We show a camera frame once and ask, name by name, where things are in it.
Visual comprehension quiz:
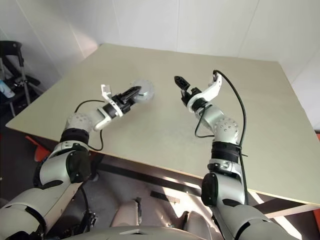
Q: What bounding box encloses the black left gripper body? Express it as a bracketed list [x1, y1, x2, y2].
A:
[111, 93, 134, 114]

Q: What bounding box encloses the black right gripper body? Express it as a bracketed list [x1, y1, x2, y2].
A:
[180, 86, 201, 106]

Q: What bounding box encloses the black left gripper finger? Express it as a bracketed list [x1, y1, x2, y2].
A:
[119, 85, 143, 97]
[123, 89, 141, 103]

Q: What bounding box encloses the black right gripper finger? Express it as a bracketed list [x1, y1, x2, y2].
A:
[174, 75, 192, 91]

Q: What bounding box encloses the black floor tape strip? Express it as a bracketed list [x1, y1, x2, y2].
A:
[149, 191, 181, 204]

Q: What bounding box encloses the beige rounded shell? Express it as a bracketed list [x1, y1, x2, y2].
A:
[111, 199, 143, 229]

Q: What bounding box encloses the light blue bottle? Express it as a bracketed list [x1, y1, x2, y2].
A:
[0, 79, 16, 99]

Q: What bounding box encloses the black folding stroller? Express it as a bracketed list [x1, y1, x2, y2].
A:
[0, 40, 42, 117]

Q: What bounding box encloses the silver robot torso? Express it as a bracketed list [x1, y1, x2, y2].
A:
[44, 224, 226, 240]

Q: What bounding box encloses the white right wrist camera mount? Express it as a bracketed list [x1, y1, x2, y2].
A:
[186, 72, 223, 113]

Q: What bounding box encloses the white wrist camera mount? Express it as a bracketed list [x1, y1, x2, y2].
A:
[186, 72, 223, 113]
[100, 84, 124, 118]

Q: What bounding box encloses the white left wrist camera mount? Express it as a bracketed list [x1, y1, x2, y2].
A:
[100, 84, 124, 118]

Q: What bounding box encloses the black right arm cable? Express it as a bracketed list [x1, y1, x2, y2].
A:
[194, 69, 250, 205]

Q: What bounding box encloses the dark table frame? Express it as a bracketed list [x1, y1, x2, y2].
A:
[87, 149, 316, 218]

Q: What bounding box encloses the black hinged bracket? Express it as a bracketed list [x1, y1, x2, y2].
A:
[79, 209, 98, 234]

